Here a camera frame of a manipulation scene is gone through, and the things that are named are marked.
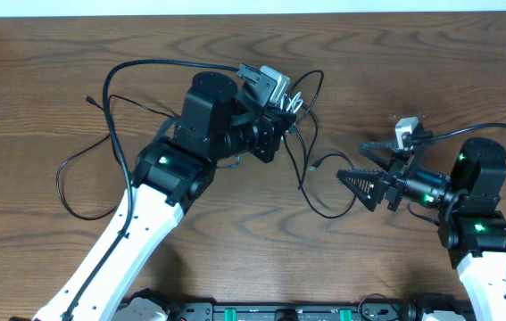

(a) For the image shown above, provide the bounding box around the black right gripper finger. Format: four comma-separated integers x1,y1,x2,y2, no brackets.
359,141,402,169
336,169,388,211

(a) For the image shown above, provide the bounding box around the white cable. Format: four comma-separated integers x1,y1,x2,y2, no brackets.
281,91,304,115

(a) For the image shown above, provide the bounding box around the thin black cable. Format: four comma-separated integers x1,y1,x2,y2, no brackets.
281,70,359,220

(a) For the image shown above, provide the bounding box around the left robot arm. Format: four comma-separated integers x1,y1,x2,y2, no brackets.
34,66,296,320

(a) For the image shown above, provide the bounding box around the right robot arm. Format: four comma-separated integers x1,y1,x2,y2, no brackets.
336,137,506,320

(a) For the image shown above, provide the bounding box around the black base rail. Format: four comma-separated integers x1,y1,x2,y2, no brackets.
112,289,476,321

